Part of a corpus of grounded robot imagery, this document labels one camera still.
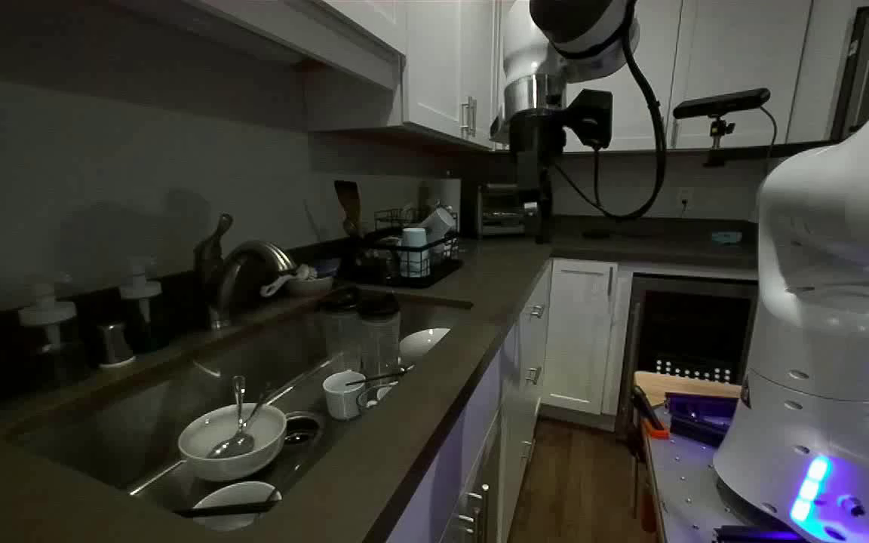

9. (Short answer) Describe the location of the black built-in wine cooler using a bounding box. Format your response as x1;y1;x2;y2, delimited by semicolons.
617;275;759;417

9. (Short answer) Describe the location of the steel sink basin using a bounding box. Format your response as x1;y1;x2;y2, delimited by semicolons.
7;296;476;527

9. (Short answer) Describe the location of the metal fork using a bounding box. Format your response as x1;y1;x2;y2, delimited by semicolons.
360;362;419;393

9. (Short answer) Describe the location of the white jar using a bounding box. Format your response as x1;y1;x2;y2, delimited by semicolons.
398;225;435;281

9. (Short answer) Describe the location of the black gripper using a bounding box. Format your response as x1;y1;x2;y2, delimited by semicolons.
505;102;570;245

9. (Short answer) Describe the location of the purple box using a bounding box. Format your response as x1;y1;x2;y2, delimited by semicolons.
663;393;745;450

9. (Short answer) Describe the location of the silver toaster oven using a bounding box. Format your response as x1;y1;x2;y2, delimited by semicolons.
469;178;545;243

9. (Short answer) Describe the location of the black camera on stand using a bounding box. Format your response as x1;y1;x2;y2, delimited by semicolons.
670;86;774;170

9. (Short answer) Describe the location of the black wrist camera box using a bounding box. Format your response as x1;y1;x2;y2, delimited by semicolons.
560;88;616;154

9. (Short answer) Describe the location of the metal spoon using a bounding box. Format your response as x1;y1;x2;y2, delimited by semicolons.
206;370;291;463

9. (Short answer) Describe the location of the clear blender jar black lid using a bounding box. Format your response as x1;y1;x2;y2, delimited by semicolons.
356;294;408;380
313;287;365;374

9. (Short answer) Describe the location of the white plate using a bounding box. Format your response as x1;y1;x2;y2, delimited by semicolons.
188;476;285;534

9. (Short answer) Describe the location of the orange handled tool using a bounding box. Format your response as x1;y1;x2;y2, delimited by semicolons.
629;390;675;444

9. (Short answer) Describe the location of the white mug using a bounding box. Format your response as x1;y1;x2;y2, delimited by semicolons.
320;369;370;425

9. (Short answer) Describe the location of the white oval dish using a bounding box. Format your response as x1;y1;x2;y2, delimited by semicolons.
395;323;452;364

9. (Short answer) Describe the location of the white bowl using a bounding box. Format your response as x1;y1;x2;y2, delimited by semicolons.
176;402;290;485

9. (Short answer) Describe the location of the wooden board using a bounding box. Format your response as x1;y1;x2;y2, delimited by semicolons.
629;369;745;409

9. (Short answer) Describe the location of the white base cabinet row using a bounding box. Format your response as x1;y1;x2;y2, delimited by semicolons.
382;264;554;543

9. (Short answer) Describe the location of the white base cabinet door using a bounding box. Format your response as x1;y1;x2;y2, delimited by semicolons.
541;256;620;417

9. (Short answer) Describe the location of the white cup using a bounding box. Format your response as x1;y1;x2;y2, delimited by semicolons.
419;205;461;245

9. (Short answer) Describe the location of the small metal cup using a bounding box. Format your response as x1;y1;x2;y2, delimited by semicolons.
95;321;139;370

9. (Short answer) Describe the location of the black dish rack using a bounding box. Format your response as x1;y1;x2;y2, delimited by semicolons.
334;225;463;294

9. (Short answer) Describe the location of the small teal dish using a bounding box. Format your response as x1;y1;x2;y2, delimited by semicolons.
709;227;747;250

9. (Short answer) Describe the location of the white wall cabinet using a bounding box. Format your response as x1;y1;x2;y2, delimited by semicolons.
565;0;867;158
112;0;410;96
297;0;505;158

